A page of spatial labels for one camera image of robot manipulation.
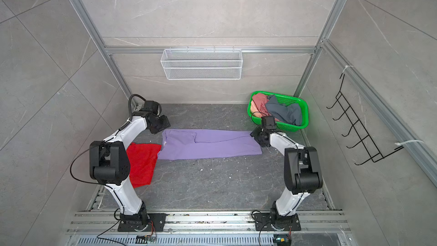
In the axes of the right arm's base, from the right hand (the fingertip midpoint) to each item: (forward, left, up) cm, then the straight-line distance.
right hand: (254, 133), depth 98 cm
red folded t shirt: (-13, +63, -3) cm, 64 cm away
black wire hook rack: (-23, -38, +25) cm, 51 cm away
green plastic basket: (+22, -23, +5) cm, 32 cm away
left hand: (+5, +50, +7) cm, 51 cm away
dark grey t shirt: (+14, -25, +1) cm, 29 cm away
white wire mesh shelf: (+34, +30, +25) cm, 52 cm away
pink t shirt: (+17, -4, +5) cm, 18 cm away
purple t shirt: (-4, +44, -4) cm, 44 cm away
